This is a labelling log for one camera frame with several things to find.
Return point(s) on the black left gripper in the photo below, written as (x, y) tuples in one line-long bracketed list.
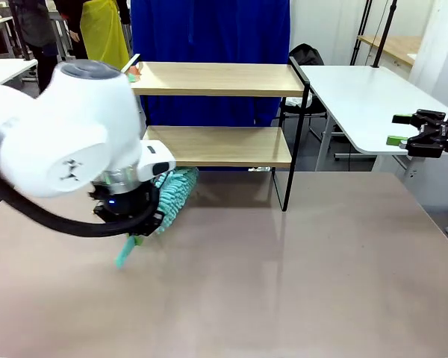
[(125, 205)]

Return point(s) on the teal microfiber duster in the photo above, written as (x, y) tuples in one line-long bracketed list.
[(175, 194)]

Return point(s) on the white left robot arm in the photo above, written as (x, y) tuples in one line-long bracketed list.
[(59, 123)]

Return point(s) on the bystander bare hand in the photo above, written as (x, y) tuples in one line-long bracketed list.
[(75, 36)]

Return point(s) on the large white table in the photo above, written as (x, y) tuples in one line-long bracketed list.
[(351, 97)]

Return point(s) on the light wooden table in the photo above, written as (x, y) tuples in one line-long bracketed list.
[(399, 48)]

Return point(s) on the white crumpled scrap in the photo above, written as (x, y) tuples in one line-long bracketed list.
[(261, 169)]

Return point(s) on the black office chair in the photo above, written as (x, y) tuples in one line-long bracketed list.
[(306, 56)]

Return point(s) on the green paper scrap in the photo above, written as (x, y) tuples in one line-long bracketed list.
[(133, 78)]

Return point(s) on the orange paper scrap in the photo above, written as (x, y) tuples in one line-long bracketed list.
[(136, 70)]

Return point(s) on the person in yellow apron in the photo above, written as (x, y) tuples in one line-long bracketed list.
[(104, 33)]

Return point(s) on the person in blue hoodie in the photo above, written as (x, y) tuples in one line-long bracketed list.
[(209, 33)]

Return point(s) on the white side table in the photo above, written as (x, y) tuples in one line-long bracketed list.
[(11, 69)]

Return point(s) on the person in black clothes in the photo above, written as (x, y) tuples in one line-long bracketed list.
[(37, 22)]

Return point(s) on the black frame wooden shelf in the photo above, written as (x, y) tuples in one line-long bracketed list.
[(216, 89)]

